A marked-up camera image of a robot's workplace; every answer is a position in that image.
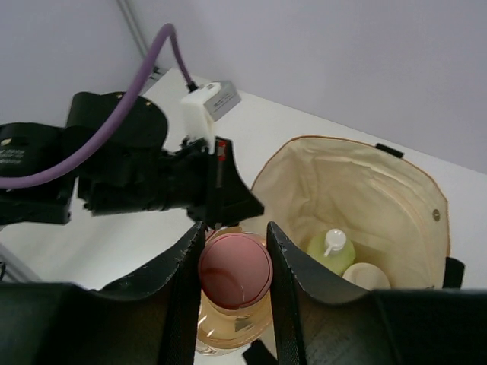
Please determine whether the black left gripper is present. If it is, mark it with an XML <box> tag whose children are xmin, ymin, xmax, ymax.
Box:
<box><xmin>78</xmin><ymin>91</ymin><xmax>265</xmax><ymax>231</ymax></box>

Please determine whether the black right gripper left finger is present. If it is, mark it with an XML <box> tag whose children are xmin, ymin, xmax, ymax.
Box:
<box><xmin>1</xmin><ymin>223</ymin><xmax>205</xmax><ymax>364</ymax></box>

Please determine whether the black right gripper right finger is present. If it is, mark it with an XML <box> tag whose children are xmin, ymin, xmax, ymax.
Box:
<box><xmin>266</xmin><ymin>222</ymin><xmax>486</xmax><ymax>364</ymax></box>

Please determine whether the cream cylindrical jar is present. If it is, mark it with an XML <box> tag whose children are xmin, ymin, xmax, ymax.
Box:
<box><xmin>342</xmin><ymin>262</ymin><xmax>391</xmax><ymax>290</ymax></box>

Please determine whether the green pump bottle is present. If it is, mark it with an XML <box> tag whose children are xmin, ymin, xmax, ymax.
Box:
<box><xmin>306</xmin><ymin>229</ymin><xmax>356</xmax><ymax>276</ymax></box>

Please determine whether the orange bottle with pink cap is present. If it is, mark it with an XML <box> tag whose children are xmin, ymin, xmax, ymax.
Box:
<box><xmin>196</xmin><ymin>227</ymin><xmax>273</xmax><ymax>356</ymax></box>

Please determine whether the tan canvas tote bag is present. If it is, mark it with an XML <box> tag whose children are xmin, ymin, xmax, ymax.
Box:
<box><xmin>243</xmin><ymin>136</ymin><xmax>465</xmax><ymax>290</ymax></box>

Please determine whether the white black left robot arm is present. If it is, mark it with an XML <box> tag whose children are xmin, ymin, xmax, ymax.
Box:
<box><xmin>1</xmin><ymin>92</ymin><xmax>264</xmax><ymax>228</ymax></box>

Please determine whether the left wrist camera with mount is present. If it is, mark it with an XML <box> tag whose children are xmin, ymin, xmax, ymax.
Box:
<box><xmin>180</xmin><ymin>81</ymin><xmax>241</xmax><ymax>154</ymax></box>

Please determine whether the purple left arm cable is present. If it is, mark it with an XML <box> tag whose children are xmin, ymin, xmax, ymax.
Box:
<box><xmin>0</xmin><ymin>23</ymin><xmax>197</xmax><ymax>190</ymax></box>

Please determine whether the left aluminium corner post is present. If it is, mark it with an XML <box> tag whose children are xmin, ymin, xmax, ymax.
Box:
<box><xmin>116</xmin><ymin>0</ymin><xmax>148</xmax><ymax>58</ymax></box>

